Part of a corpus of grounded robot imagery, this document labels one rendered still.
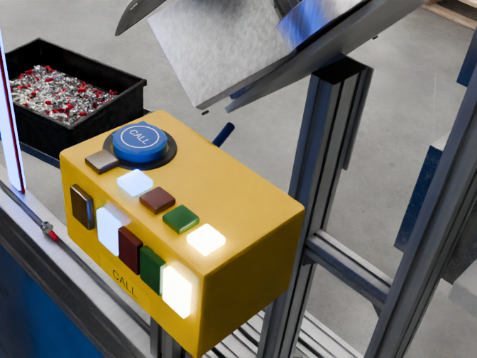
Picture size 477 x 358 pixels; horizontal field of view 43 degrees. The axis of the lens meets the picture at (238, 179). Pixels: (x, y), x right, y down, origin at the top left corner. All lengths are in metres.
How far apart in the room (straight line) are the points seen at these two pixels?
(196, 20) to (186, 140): 0.35
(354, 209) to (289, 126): 0.53
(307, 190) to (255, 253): 0.63
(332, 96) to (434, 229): 0.24
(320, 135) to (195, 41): 0.27
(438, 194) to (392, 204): 1.31
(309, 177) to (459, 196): 0.26
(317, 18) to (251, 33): 0.10
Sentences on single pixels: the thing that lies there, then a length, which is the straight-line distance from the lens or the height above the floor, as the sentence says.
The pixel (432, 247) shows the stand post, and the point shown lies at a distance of 0.92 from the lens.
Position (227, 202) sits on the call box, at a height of 1.07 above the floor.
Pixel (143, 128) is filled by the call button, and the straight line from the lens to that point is 0.46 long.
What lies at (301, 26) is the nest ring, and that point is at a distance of 0.74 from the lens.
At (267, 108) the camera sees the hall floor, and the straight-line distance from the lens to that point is 2.55.
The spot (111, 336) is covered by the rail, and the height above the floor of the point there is 0.83.
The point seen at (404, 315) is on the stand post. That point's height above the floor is 0.59.
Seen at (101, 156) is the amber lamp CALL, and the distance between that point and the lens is 0.44.
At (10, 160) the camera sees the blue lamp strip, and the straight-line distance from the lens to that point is 0.73.
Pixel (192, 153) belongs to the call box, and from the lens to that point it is 0.45.
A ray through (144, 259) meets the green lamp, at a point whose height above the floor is 1.05.
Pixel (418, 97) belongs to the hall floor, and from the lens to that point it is 2.86.
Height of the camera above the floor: 1.34
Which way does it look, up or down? 39 degrees down
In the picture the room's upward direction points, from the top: 7 degrees clockwise
